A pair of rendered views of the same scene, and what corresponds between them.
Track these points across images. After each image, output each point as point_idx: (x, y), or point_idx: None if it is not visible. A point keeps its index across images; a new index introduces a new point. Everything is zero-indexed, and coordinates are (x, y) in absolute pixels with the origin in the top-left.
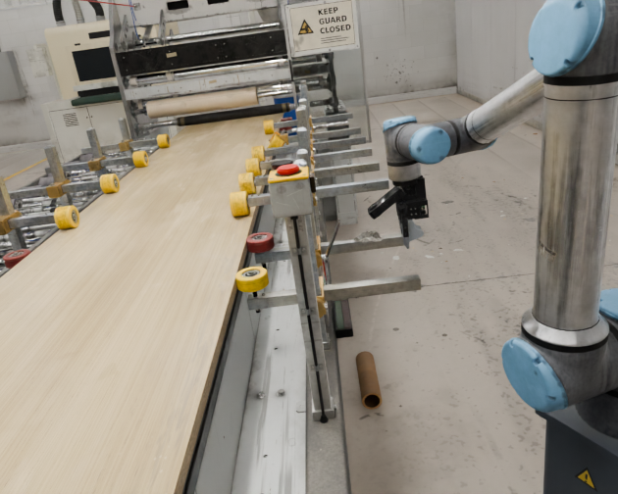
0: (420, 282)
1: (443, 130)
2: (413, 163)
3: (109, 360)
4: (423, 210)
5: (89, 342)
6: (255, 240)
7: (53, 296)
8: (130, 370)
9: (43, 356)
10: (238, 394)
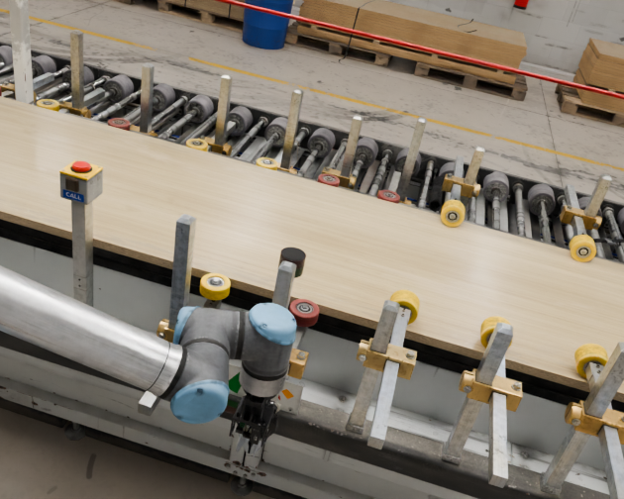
0: (138, 405)
1: (177, 326)
2: (242, 364)
3: (146, 210)
4: (239, 428)
5: (179, 207)
6: (296, 303)
7: (275, 203)
8: (124, 215)
9: (179, 193)
10: (159, 318)
